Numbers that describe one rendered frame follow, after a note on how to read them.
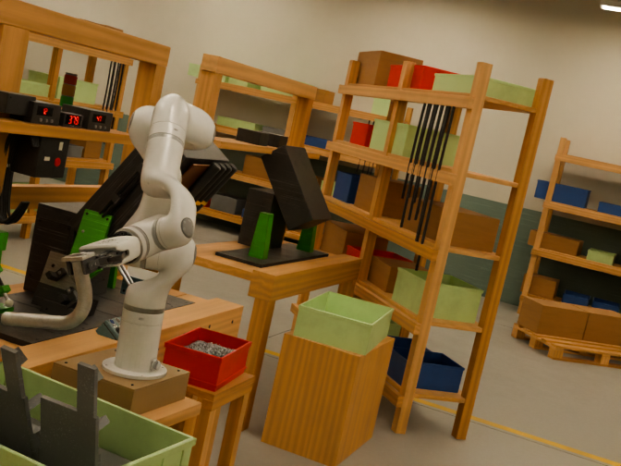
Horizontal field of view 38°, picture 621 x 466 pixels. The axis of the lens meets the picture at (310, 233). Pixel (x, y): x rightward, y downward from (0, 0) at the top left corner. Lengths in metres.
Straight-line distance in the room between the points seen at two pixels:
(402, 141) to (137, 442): 4.26
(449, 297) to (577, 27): 6.82
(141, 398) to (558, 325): 7.34
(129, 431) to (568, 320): 7.66
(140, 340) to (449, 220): 3.11
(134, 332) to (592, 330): 7.61
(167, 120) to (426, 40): 10.18
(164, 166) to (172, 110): 0.17
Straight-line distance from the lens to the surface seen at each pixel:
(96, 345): 3.02
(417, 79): 6.31
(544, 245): 11.31
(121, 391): 2.58
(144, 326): 2.63
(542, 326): 9.48
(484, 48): 12.10
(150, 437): 2.28
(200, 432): 3.11
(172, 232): 2.02
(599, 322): 9.85
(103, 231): 3.29
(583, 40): 11.94
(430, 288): 5.47
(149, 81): 4.09
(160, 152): 2.18
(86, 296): 1.91
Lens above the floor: 1.75
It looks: 7 degrees down
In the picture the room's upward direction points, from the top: 12 degrees clockwise
